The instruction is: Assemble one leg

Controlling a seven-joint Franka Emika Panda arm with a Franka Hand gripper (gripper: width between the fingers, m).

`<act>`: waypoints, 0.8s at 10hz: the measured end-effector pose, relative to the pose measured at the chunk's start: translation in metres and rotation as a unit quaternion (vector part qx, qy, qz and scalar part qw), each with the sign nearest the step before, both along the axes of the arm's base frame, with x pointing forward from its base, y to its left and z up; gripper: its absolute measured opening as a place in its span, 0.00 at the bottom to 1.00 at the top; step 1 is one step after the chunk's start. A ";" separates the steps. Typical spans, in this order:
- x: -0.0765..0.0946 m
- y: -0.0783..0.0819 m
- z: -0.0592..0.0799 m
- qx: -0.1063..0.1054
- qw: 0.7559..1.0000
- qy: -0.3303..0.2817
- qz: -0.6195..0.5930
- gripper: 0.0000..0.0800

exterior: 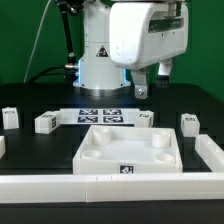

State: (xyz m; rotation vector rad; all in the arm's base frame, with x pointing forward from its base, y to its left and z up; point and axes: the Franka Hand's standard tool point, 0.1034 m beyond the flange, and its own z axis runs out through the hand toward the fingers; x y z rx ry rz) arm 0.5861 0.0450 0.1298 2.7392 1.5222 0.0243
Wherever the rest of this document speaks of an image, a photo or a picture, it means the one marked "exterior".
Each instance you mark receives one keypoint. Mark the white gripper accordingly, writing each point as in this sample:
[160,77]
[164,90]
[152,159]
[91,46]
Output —
[145,33]

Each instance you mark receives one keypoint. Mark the white square tabletop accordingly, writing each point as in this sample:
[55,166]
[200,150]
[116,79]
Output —
[127,150]

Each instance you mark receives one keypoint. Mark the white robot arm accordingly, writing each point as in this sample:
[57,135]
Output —
[97,74]

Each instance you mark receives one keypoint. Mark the white fiducial marker sheet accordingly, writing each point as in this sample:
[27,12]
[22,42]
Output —
[99,116]

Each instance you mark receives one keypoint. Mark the white U-shaped obstacle fence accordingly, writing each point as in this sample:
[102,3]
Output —
[107,188]

